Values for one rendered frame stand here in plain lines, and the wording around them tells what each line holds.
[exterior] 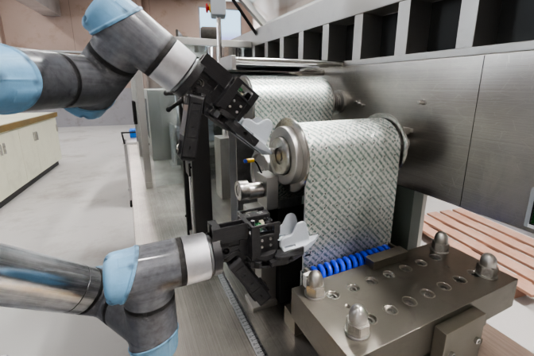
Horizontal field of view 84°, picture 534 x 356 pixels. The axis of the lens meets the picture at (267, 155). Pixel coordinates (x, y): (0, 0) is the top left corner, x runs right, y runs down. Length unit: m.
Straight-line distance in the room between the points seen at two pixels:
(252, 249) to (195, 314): 0.28
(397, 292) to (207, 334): 0.38
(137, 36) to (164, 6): 11.49
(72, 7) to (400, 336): 12.13
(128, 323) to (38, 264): 0.15
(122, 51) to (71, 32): 11.67
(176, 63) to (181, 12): 11.48
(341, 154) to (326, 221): 0.14
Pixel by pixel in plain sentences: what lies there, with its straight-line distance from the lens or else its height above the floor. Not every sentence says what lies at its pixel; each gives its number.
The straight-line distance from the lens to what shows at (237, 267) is 0.52.
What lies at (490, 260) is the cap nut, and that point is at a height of 1.07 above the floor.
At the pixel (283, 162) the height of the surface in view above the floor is 1.24.
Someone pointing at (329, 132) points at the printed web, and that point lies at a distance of 0.58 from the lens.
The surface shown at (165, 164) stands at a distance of 1.52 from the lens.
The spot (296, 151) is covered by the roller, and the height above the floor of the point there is 1.27.
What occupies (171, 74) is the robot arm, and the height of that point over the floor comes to 1.40.
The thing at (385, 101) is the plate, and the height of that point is 1.35.
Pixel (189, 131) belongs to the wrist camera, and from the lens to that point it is 0.51.
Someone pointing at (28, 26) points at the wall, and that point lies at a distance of 12.50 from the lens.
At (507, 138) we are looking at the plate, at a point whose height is 1.29.
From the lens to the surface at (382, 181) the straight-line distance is 0.67.
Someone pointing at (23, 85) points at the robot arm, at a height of 1.38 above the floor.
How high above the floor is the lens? 1.38
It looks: 13 degrees down
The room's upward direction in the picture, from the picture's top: straight up
